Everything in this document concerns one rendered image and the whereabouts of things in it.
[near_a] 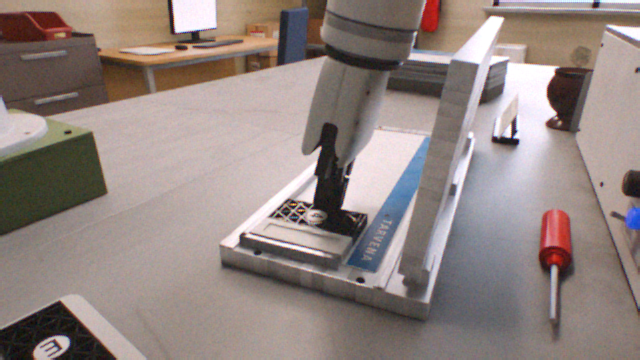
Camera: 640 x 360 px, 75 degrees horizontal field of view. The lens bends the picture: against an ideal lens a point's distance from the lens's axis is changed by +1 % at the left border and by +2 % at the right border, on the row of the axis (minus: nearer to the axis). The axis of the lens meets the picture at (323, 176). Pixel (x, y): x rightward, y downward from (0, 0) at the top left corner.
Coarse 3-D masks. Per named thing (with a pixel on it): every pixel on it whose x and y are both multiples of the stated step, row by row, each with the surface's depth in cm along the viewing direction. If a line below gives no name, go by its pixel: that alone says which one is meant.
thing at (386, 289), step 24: (312, 168) 58; (456, 168) 59; (456, 192) 51; (408, 216) 46; (432, 240) 42; (240, 264) 41; (264, 264) 40; (288, 264) 38; (312, 264) 38; (384, 264) 38; (432, 264) 36; (312, 288) 38; (336, 288) 37; (360, 288) 36; (384, 288) 35; (408, 288) 35; (432, 288) 35; (408, 312) 35
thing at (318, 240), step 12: (264, 228) 42; (276, 228) 42; (288, 228) 42; (300, 228) 42; (312, 228) 42; (288, 240) 40; (300, 240) 40; (312, 240) 40; (324, 240) 40; (336, 240) 40; (348, 240) 40; (324, 252) 38; (336, 252) 38; (348, 252) 40
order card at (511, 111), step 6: (516, 96) 82; (510, 102) 83; (516, 102) 77; (510, 108) 80; (516, 108) 73; (504, 114) 82; (510, 114) 75; (516, 114) 70; (504, 120) 78; (510, 120) 72; (504, 126) 74
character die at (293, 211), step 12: (288, 204) 47; (300, 204) 46; (312, 204) 46; (276, 216) 44; (288, 216) 44; (300, 216) 44; (312, 216) 44; (324, 216) 44; (336, 216) 44; (348, 216) 44; (360, 216) 44; (324, 228) 42; (336, 228) 42; (348, 228) 42; (360, 228) 42
